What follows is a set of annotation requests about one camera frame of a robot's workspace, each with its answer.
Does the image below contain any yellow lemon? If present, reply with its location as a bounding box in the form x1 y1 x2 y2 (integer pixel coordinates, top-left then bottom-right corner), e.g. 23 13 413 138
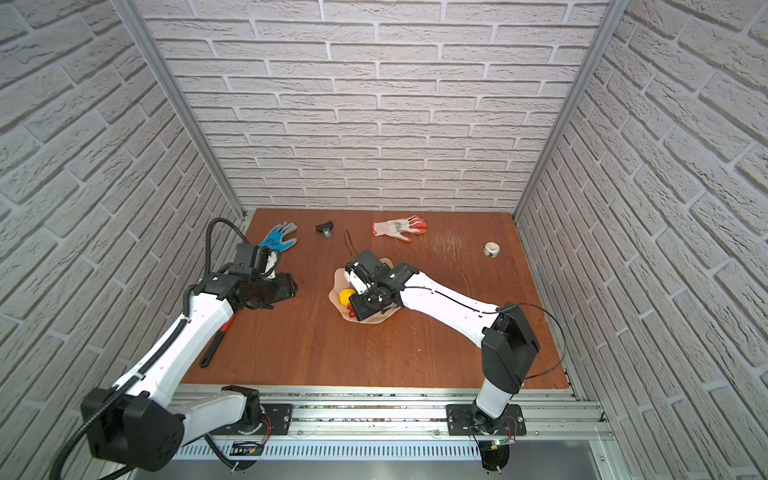
339 289 356 307

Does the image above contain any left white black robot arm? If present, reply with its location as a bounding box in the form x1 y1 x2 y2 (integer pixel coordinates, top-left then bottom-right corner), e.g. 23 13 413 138
77 243 298 471

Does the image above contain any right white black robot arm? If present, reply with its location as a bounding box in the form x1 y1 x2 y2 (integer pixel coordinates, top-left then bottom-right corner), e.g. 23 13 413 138
345 250 540 421

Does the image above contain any pink wavy fruit bowl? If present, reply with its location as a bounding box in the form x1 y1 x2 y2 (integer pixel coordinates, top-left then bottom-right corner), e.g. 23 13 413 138
328 268 400 325

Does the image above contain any blue grey work glove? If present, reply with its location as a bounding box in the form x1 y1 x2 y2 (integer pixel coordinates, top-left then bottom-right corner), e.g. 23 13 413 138
259 222 298 253

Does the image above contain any white red work glove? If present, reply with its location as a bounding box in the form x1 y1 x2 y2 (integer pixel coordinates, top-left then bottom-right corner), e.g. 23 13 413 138
372 215 427 243

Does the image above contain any black clear relay module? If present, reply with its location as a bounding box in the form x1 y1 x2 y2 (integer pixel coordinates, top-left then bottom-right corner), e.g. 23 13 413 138
315 221 334 239

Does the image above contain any white tape roll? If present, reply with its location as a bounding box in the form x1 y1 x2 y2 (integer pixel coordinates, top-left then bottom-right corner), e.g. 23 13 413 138
483 242 501 258

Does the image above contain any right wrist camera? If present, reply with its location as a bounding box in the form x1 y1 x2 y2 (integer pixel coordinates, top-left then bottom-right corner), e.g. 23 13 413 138
344 250 387 294

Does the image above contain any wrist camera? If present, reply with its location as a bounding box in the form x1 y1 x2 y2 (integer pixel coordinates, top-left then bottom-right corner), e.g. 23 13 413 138
344 250 387 294
229 243 279 280

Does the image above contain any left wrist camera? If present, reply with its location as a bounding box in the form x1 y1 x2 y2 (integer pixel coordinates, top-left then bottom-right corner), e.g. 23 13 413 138
229 243 279 280

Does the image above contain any right thin black cable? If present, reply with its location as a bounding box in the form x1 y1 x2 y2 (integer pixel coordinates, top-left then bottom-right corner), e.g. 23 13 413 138
343 229 568 381

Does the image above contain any red handled tool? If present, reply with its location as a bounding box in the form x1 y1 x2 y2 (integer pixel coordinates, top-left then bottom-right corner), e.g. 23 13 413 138
198 315 237 369

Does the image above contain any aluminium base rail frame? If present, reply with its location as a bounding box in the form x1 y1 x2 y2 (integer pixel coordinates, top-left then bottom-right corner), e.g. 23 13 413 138
158 386 629 479

